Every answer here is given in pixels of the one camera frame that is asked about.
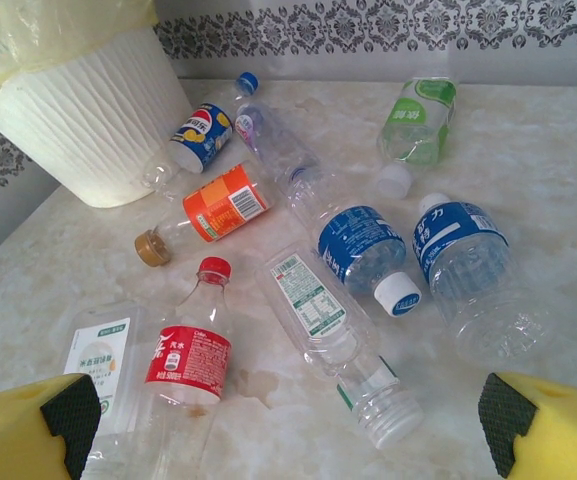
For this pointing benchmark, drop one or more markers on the large blue label water bottle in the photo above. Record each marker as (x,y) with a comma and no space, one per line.
(463,250)

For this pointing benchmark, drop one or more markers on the small clear blue-cap bottle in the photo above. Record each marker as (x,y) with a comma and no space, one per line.
(248,82)

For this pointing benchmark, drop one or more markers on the white ribbed plastic bin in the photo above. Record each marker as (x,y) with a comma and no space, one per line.
(93,130)

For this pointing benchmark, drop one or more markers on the blue Pepsi label bottle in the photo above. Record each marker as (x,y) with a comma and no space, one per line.
(200,132)

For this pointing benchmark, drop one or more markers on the Ganten purple label bottle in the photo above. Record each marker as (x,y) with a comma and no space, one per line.
(268,140)

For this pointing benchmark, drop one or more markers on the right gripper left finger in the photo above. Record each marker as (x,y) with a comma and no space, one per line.
(8,430)

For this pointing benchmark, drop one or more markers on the capless green-white label bottle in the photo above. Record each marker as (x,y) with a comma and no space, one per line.
(308,295)

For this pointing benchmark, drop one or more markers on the yellow plastic bin liner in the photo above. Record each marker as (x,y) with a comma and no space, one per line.
(43,30)

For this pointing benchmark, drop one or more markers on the orange label gold-cap bottle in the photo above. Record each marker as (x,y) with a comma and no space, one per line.
(223,205)

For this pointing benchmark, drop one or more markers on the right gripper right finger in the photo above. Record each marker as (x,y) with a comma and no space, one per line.
(568,430)

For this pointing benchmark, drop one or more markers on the green label white-cap bottle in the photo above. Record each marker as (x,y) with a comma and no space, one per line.
(418,120)

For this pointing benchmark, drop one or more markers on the red label red-cap cola bottle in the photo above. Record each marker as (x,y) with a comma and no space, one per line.
(188,360)

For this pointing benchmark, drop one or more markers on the small blue label water bottle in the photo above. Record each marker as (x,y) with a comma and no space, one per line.
(358,240)

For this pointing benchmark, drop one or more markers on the square clear white-label bottle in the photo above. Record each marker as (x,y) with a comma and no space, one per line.
(103,350)

